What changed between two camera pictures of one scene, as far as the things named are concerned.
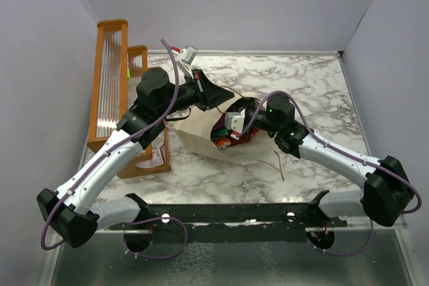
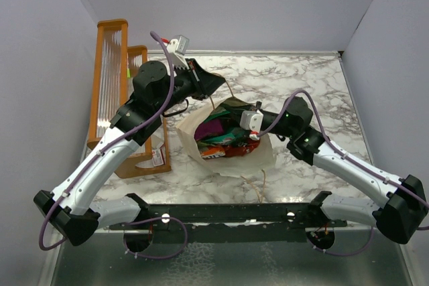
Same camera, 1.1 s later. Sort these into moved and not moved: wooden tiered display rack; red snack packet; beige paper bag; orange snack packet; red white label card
Moved: orange snack packet; red snack packet; beige paper bag
Not moved: wooden tiered display rack; red white label card
